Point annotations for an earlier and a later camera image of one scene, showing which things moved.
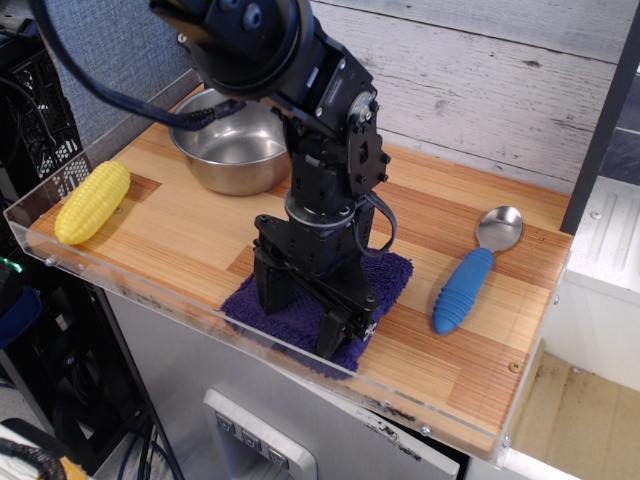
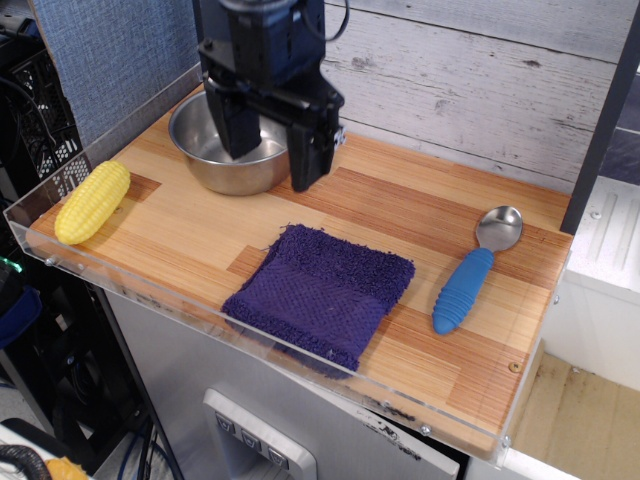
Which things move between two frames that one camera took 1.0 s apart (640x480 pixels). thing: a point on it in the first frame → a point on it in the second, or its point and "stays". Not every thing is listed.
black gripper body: (327, 264) → (270, 52)
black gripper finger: (331, 328) → (311, 147)
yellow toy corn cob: (92, 202) stays
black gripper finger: (275, 288) → (238, 123)
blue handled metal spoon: (498, 228) stays
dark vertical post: (605, 125) stays
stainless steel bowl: (242, 153) stays
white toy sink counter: (595, 324) stays
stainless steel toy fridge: (230, 406) stays
